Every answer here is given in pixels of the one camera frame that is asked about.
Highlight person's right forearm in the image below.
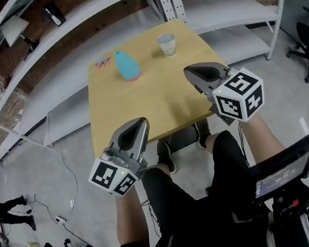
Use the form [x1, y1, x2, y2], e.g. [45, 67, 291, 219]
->
[237, 110, 290, 168]

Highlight person's black shorts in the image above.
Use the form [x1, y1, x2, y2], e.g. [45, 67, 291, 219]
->
[136, 125, 275, 247]

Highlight white power strip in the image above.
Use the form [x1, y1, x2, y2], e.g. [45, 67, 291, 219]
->
[55, 214, 68, 226]

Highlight person's left leg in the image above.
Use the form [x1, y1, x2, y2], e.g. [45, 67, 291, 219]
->
[157, 162, 172, 173]

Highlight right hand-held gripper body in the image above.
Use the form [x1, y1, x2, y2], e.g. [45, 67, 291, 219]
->
[204, 64, 268, 128]

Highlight person's leg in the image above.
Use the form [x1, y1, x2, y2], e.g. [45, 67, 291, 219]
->
[157, 162, 172, 173]
[204, 133, 219, 149]

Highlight small pink blue toy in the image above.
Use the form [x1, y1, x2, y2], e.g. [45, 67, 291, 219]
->
[95, 57, 112, 70]

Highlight person's black shoe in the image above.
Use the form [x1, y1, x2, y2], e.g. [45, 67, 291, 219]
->
[155, 139, 179, 176]
[194, 118, 214, 151]

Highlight black floor cable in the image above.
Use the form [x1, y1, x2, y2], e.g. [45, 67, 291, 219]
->
[26, 185, 114, 247]

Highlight person's left black shoe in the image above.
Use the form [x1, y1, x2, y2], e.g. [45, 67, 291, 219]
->
[155, 139, 179, 176]

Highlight white power cable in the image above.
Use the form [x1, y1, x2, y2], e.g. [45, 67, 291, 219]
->
[43, 109, 83, 224]

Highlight short white shelving rack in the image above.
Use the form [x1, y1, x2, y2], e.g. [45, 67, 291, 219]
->
[156, 0, 297, 73]

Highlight person's right leg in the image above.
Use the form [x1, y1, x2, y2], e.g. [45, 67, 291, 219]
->
[204, 133, 219, 149]

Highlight white paper cup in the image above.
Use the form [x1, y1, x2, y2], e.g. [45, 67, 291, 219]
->
[155, 32, 179, 59]

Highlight long white shelving rack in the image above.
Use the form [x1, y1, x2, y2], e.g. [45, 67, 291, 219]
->
[0, 0, 202, 164]

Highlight person's right black shoe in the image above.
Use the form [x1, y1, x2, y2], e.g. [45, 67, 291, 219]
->
[194, 118, 214, 151]

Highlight teal vase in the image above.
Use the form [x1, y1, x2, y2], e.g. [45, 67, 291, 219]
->
[113, 48, 143, 84]

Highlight white shade table lamp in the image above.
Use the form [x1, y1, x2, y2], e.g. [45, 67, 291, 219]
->
[0, 12, 42, 57]

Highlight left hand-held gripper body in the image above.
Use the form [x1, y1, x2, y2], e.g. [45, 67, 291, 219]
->
[84, 141, 152, 202]

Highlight black chest monitor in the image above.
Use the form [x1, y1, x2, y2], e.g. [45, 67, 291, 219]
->
[246, 134, 309, 201]

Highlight black monitor mount rig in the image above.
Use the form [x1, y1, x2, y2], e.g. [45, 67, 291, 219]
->
[262, 190, 309, 247]

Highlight dark bottle with white label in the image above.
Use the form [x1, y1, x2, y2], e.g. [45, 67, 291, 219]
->
[43, 0, 67, 29]

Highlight person's left forearm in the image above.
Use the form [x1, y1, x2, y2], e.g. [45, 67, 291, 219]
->
[111, 186, 153, 247]

